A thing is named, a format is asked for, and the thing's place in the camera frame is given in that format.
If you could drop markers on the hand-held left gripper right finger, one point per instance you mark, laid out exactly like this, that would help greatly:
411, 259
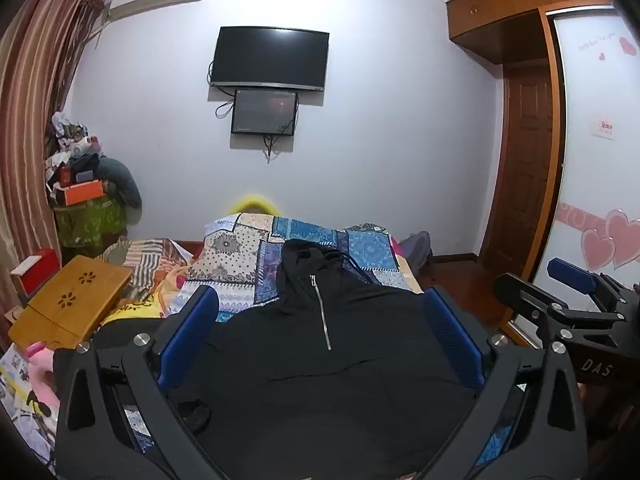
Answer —
452, 340

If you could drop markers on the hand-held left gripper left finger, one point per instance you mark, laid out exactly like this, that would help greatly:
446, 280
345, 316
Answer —
187, 340

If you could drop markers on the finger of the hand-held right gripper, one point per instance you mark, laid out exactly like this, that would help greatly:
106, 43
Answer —
525, 295
570, 274

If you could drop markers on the black zip hoodie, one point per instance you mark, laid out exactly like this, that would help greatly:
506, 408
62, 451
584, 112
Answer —
320, 385

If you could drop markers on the pink heart stickers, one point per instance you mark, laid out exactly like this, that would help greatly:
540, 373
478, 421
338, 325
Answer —
607, 240

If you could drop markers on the yellow cartoon blanket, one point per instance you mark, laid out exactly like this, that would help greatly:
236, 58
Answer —
142, 307

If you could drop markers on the striped patterned cloth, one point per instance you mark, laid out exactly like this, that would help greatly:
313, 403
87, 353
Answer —
150, 260

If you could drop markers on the blue patchwork blanket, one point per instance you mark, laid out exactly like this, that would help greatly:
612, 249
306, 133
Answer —
235, 260

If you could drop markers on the wooden folding table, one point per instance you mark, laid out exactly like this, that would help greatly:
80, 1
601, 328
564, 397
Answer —
75, 295

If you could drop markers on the brown wooden door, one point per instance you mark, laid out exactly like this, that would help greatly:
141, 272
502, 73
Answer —
527, 160

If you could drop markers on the pink plush toy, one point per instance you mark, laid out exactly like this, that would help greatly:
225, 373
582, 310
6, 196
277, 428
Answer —
42, 370

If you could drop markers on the yellow rounded object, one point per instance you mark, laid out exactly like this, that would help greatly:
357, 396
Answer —
256, 202

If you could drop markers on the red box with white lid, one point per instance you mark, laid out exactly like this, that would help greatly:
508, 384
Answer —
37, 272

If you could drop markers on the dark grey jacket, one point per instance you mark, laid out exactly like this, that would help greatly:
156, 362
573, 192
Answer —
122, 180

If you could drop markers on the orange box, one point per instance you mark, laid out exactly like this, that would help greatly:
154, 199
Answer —
82, 193

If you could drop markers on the printed paper sheets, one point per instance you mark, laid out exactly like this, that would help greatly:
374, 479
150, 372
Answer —
20, 410

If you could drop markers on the pile of clutter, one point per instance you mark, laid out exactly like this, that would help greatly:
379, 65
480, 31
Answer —
75, 145

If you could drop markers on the wooden wardrobe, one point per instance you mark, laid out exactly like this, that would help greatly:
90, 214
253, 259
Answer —
500, 10

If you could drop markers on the striped brown curtain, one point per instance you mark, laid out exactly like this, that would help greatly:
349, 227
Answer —
35, 100

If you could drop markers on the small black wall monitor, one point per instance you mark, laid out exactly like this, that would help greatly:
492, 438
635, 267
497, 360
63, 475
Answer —
264, 111

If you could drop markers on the black wall television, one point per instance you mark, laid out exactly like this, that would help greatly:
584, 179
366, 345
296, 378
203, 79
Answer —
270, 57

